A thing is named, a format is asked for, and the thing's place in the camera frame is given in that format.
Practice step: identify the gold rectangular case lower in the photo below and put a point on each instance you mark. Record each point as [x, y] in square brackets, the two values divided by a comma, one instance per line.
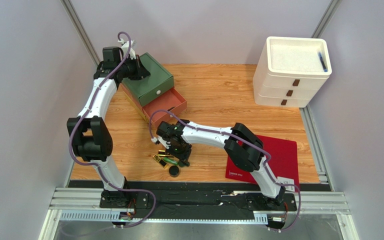
[159, 159]

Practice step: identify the pink drawer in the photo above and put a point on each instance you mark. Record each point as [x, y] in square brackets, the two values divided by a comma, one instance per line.
[171, 101]

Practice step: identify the green lipstick tube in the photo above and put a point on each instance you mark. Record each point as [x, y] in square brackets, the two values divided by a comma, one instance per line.
[170, 161]

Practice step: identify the green top drawer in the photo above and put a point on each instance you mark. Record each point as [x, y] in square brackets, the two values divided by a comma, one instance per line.
[151, 87]

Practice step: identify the white three-drawer organizer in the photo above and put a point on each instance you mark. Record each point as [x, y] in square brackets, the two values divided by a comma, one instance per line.
[289, 72]

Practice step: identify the gold rectangular case upper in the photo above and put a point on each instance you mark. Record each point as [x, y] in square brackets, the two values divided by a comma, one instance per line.
[163, 153]

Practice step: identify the black round compact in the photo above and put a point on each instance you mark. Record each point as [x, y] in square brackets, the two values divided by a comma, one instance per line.
[174, 171]

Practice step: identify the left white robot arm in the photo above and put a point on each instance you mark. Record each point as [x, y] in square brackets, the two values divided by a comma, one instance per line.
[90, 142]

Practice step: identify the blue pen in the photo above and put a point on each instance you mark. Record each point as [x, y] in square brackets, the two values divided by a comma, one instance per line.
[321, 59]

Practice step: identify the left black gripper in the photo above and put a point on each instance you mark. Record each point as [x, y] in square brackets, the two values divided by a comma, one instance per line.
[142, 72]

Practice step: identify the aluminium frame rail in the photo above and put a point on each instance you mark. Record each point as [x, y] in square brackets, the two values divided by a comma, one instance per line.
[84, 204]

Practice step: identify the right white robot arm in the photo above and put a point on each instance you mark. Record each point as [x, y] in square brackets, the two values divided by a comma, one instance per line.
[242, 146]

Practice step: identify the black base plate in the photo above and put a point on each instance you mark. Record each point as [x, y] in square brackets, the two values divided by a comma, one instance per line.
[200, 201]

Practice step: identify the gold rectangular case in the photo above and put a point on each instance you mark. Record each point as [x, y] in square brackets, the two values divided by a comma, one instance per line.
[159, 159]
[163, 153]

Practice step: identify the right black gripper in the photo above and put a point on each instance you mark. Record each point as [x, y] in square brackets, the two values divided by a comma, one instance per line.
[181, 154]

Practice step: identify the red mirror board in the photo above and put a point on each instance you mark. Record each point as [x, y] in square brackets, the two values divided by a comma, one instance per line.
[283, 163]

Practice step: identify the yellow bottom drawer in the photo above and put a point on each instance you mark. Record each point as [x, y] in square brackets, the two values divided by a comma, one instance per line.
[137, 108]

